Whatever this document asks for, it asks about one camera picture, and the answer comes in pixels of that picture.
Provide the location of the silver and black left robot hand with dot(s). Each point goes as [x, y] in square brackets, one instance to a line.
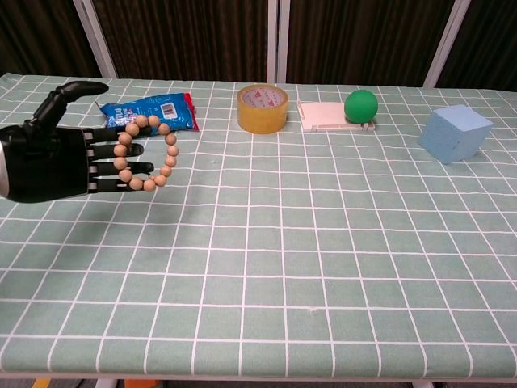
[44, 161]

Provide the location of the blue snack bag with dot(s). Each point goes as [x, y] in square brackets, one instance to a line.
[177, 111]

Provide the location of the dark brown curtain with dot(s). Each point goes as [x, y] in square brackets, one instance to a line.
[182, 40]

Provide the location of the yellow object under table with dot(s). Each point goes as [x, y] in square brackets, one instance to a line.
[41, 383]

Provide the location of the yellow packing tape roll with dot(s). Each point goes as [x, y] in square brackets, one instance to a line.
[262, 117]

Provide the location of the orange object under table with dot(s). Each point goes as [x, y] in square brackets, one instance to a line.
[135, 384]

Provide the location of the green checkered tablecloth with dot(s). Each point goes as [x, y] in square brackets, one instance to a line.
[282, 242]

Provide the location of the pink flat stand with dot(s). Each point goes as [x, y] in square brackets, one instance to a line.
[323, 115]

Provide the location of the green ball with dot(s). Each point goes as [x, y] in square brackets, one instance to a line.
[360, 106]

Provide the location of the light blue foam cube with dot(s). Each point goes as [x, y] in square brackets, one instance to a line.
[452, 133]

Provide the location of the white slanted frame post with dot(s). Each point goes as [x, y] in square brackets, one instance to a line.
[97, 44]
[446, 44]

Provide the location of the white vertical frame post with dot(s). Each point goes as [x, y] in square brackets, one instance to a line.
[278, 40]

